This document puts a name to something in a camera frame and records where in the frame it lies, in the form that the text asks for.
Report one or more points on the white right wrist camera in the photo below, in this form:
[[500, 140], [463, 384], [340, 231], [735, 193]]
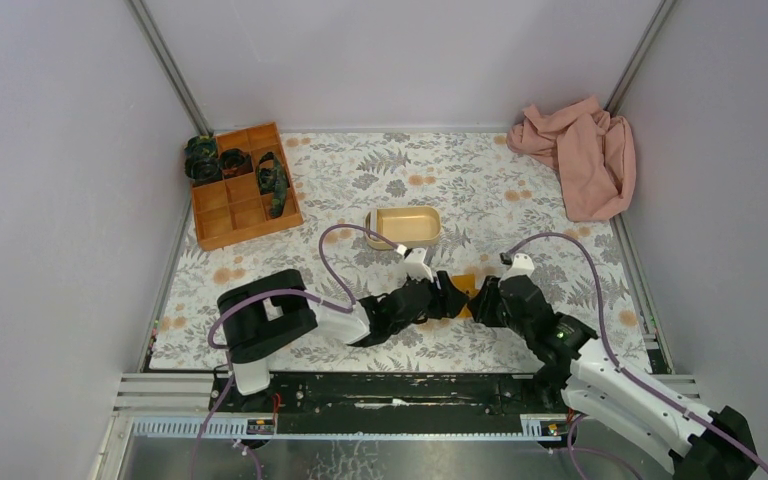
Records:
[[519, 264]]

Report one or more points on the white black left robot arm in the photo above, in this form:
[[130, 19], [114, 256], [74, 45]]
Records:
[[260, 318]]

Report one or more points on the floral patterned table mat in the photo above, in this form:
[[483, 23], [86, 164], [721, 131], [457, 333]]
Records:
[[489, 200]]

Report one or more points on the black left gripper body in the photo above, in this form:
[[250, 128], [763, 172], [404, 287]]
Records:
[[435, 299]]

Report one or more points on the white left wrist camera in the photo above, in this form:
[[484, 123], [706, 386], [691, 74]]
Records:
[[414, 263]]

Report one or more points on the beige oval plastic tray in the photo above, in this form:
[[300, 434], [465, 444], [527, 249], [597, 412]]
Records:
[[413, 226]]

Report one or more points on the orange compartment organizer tray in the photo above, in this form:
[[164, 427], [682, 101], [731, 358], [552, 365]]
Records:
[[241, 186]]

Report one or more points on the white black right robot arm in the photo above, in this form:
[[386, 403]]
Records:
[[689, 440]]

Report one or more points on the yellow leather card holder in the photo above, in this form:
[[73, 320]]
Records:
[[466, 283]]

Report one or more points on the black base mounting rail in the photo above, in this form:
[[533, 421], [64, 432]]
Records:
[[330, 404]]

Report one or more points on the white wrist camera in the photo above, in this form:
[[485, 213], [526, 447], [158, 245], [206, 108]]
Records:
[[519, 264], [414, 263]]

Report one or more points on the pink crumpled cloth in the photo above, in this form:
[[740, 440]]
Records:
[[591, 151]]

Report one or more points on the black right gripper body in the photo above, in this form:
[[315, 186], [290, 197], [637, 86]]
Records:
[[494, 302]]

